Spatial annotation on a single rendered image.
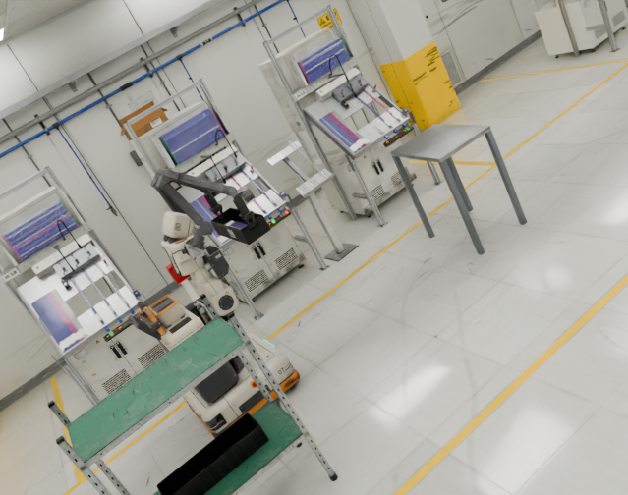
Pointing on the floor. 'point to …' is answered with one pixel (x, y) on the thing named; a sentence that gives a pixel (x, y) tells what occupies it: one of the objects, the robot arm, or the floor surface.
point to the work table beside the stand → (444, 134)
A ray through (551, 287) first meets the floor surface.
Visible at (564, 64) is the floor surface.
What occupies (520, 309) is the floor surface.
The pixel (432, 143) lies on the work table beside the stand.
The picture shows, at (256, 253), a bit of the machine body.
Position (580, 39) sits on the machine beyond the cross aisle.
